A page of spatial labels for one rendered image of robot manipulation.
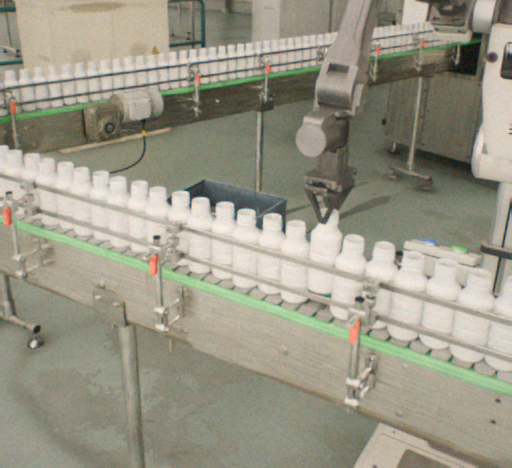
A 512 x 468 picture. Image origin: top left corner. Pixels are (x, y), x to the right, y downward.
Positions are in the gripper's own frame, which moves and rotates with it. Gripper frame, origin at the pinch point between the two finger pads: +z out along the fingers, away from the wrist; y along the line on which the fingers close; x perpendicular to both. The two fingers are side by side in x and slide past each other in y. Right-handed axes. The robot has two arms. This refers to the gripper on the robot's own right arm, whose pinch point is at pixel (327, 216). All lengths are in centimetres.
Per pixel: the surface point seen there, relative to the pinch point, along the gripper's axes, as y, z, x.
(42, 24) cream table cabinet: -247, 10, -354
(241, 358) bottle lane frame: 5.2, 35.1, -14.8
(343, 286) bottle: 4.0, 11.4, 6.2
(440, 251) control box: -12.3, 6.7, 19.3
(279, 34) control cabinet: -530, 33, -301
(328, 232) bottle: 1.9, 2.3, 1.3
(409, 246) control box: -12.2, 7.3, 13.2
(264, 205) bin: -57, 26, -46
